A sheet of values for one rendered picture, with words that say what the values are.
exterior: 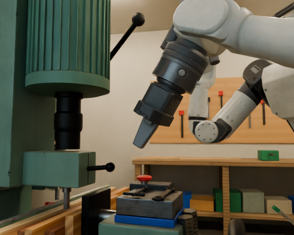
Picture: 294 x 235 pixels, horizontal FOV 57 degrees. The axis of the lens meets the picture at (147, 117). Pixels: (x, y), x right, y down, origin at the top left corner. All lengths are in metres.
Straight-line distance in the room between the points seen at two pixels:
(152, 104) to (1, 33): 0.36
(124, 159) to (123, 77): 1.22
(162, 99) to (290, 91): 0.43
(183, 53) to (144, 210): 0.28
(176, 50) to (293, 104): 0.43
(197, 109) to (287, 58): 0.57
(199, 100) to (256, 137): 2.95
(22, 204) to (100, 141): 3.38
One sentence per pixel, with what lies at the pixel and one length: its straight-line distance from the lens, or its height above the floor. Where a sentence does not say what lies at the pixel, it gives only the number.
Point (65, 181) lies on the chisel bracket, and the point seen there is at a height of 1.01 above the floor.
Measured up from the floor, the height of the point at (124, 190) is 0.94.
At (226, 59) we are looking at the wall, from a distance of 4.02.
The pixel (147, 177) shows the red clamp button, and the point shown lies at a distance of 0.53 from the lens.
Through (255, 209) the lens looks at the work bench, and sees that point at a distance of 3.54.
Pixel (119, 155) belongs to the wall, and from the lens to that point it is 4.03.
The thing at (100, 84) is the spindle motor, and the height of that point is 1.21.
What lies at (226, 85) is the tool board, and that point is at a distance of 3.92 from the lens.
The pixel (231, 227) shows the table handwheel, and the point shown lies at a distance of 0.50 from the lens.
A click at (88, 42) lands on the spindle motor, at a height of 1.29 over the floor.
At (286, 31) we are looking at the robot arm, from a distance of 0.45.
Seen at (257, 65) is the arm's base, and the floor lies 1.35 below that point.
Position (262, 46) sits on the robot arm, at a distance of 0.46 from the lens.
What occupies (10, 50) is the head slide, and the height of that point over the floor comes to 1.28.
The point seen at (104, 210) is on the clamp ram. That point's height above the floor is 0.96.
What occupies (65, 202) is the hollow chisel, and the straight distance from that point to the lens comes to 0.62.
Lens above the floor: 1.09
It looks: 5 degrees up
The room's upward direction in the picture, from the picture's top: straight up
